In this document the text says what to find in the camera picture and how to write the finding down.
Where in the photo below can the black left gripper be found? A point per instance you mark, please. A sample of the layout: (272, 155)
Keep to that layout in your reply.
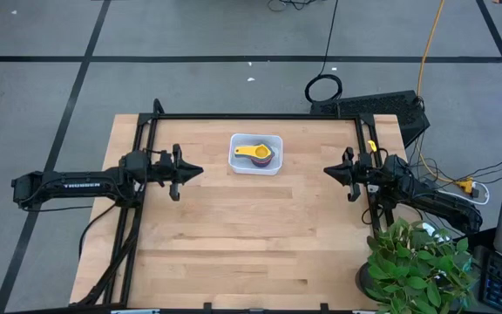
(176, 192)

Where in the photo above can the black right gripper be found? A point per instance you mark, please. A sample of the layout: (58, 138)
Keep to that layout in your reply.
(354, 194)

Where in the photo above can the yellow measuring cup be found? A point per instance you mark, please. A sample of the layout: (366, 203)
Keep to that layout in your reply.
(259, 151)

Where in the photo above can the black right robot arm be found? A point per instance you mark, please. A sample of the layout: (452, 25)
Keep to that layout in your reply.
(434, 202)

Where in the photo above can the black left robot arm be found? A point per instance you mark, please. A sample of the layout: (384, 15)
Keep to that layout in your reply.
(81, 185)

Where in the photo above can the white plastic basket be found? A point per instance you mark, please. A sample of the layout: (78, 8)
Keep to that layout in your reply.
(238, 168)

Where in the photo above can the small yellow tag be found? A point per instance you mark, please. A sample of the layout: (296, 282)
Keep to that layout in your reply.
(372, 145)

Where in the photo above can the black perforated computer case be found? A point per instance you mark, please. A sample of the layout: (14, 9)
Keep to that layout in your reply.
(373, 109)

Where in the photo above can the black plant pot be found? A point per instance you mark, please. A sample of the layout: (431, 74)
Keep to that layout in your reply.
(362, 281)

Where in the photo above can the green leafy plant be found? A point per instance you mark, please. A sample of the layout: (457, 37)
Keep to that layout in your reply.
(416, 270)

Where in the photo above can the yellow power plug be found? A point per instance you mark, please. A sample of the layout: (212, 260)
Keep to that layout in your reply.
(467, 186)

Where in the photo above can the black aluminium table frame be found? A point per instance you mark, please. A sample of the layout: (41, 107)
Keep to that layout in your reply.
(255, 116)

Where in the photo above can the silver aluminium bracket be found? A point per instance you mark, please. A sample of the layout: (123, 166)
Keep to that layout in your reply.
(135, 311)

